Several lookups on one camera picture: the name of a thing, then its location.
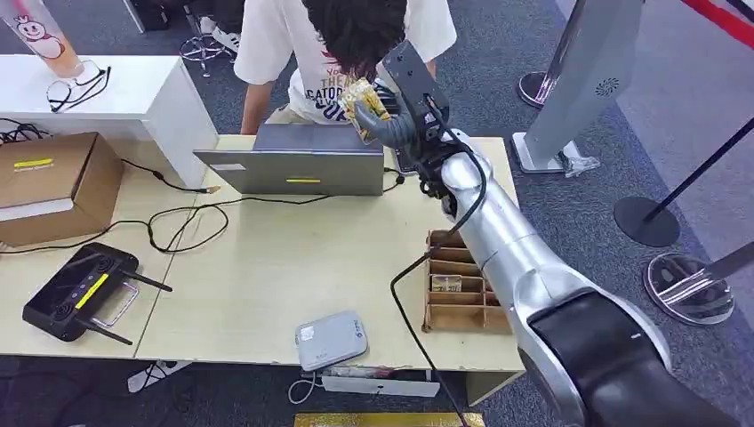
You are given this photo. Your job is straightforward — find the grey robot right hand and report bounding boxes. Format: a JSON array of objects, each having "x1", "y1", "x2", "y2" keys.
[{"x1": 353, "y1": 88, "x2": 427, "y2": 156}]

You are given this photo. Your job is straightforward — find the gold printed card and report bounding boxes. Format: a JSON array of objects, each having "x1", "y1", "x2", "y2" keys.
[
  {"x1": 430, "y1": 274, "x2": 463, "y2": 294},
  {"x1": 338, "y1": 77, "x2": 393, "y2": 146}
]

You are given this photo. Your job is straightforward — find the grey laptop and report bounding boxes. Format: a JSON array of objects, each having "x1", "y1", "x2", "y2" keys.
[{"x1": 193, "y1": 122, "x2": 387, "y2": 197}]

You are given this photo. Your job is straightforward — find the round dark stand base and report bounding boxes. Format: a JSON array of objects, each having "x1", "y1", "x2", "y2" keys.
[{"x1": 517, "y1": 70, "x2": 561, "y2": 111}]

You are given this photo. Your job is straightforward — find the person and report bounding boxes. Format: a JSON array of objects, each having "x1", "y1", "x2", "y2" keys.
[
  {"x1": 233, "y1": 0, "x2": 458, "y2": 138},
  {"x1": 187, "y1": 0, "x2": 245, "y2": 55}
]

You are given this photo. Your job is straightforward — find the clear plastic wrap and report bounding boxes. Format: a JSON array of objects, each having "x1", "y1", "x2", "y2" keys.
[{"x1": 559, "y1": 154, "x2": 602, "y2": 179}]

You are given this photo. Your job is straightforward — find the wooden card box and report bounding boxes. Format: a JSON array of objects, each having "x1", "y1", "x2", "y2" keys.
[{"x1": 421, "y1": 230, "x2": 515, "y2": 336}]

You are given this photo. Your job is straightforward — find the chrome stool base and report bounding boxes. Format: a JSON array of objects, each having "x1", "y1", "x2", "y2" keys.
[{"x1": 178, "y1": 32, "x2": 237, "y2": 79}]

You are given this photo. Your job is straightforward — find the grey kiosk stand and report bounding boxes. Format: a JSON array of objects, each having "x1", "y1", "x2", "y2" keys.
[{"x1": 510, "y1": 0, "x2": 646, "y2": 175}]

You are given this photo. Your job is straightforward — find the white card reader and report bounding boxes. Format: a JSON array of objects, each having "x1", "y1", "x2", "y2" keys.
[{"x1": 294, "y1": 310, "x2": 369, "y2": 373}]

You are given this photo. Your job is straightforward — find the white cabinet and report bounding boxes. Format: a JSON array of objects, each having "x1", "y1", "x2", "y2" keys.
[{"x1": 0, "y1": 54, "x2": 221, "y2": 189}]

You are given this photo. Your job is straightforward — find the white power strip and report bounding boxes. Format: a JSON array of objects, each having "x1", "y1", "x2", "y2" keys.
[{"x1": 320, "y1": 375, "x2": 442, "y2": 399}]

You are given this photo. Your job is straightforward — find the black case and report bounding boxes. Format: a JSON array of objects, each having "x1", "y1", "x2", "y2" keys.
[{"x1": 122, "y1": 0, "x2": 178, "y2": 35}]

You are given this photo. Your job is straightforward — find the pale desk leg panel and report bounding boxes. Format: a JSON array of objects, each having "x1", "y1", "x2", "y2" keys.
[{"x1": 465, "y1": 369, "x2": 525, "y2": 407}]

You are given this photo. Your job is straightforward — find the black eyeglasses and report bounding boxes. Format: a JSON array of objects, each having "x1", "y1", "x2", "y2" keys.
[{"x1": 46, "y1": 60, "x2": 113, "y2": 114}]

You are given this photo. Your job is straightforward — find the cardboard box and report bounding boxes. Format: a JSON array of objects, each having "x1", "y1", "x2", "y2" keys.
[{"x1": 0, "y1": 132, "x2": 124, "y2": 247}]

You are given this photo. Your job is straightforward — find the red barrier belt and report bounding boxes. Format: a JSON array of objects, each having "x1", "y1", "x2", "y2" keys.
[{"x1": 680, "y1": 0, "x2": 754, "y2": 52}]

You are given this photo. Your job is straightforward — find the white floor socket strip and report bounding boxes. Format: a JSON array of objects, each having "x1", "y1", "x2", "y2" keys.
[{"x1": 126, "y1": 359, "x2": 193, "y2": 394}]

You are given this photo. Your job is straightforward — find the cartoon printed tall cup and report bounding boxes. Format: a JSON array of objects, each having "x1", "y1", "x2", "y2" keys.
[{"x1": 0, "y1": 0, "x2": 86, "y2": 79}]

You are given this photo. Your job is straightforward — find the black remote controller with antennas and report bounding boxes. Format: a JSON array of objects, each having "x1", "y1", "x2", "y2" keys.
[{"x1": 22, "y1": 241, "x2": 173, "y2": 346}]

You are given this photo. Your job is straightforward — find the black laptop power cable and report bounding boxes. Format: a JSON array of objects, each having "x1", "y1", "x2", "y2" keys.
[{"x1": 0, "y1": 166, "x2": 407, "y2": 255}]

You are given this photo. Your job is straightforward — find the dark wrist camera box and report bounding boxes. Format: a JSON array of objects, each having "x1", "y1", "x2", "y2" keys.
[{"x1": 381, "y1": 39, "x2": 452, "y2": 142}]

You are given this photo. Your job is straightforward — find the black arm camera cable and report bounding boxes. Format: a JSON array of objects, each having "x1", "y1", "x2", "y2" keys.
[{"x1": 389, "y1": 97, "x2": 490, "y2": 427}]

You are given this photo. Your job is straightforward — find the black cable with plug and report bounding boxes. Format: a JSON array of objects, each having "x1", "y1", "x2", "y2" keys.
[{"x1": 120, "y1": 157, "x2": 222, "y2": 196}]

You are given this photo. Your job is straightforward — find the black stanchion post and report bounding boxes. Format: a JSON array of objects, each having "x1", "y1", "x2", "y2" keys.
[{"x1": 614, "y1": 117, "x2": 754, "y2": 249}]

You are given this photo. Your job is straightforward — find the white reader cable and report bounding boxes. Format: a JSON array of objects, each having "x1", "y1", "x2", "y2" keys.
[{"x1": 287, "y1": 371, "x2": 324, "y2": 407}]

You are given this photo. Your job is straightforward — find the chrome stanchion post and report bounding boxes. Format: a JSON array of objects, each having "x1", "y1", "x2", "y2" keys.
[{"x1": 642, "y1": 240, "x2": 754, "y2": 327}]

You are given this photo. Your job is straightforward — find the black cable bundle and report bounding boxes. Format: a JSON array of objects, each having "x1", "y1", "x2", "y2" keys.
[{"x1": 0, "y1": 117, "x2": 53, "y2": 147}]

